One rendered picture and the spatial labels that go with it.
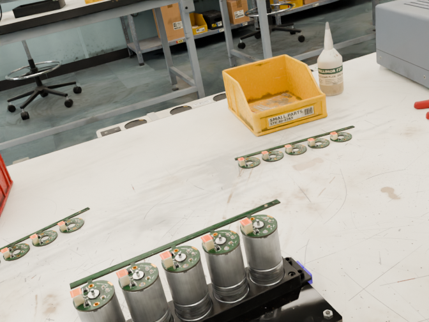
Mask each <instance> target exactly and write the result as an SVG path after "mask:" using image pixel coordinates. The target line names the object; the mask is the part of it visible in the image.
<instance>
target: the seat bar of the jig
mask: <svg viewBox="0 0 429 322"><path fill-rule="evenodd" d="M282 261H283V269H284V277H283V279H282V280H281V281H280V282H278V283H277V284H274V285H272V286H258V285H256V284H254V283H253V282H252V281H251V280H250V276H249V273H248V267H245V271H246V276H247V280H248V286H249V292H248V294H247V295H246V296H245V297H244V298H243V299H242V300H240V301H238V302H235V303H222V302H219V301H218V300H217V299H216V298H215V297H214V293H213V288H212V285H211V283H209V284H207V286H208V290H209V294H210V297H211V302H212V305H213V306H212V309H211V311H210V312H209V314H208V315H207V316H205V317H204V318H202V319H200V320H197V321H183V320H181V319H179V318H178V317H177V314H176V310H175V307H174V304H173V301H172V300H171V301H169V302H168V305H169V309H170V312H171V315H172V319H173V322H227V321H229V320H231V319H233V318H236V317H238V316H240V315H242V314H244V313H246V312H248V311H250V310H252V309H254V308H256V307H258V306H260V305H262V304H264V303H267V302H269V301H271V300H273V299H275V298H277V297H279V296H282V295H284V294H285V293H288V292H289V291H292V290H293V289H296V288H298V287H300V286H301V276H300V274H299V273H298V272H297V271H296V270H295V269H294V268H293V267H292V266H291V265H290V264H289V263H288V262H287V260H286V259H285V258H284V257H283V256H282Z"/></svg>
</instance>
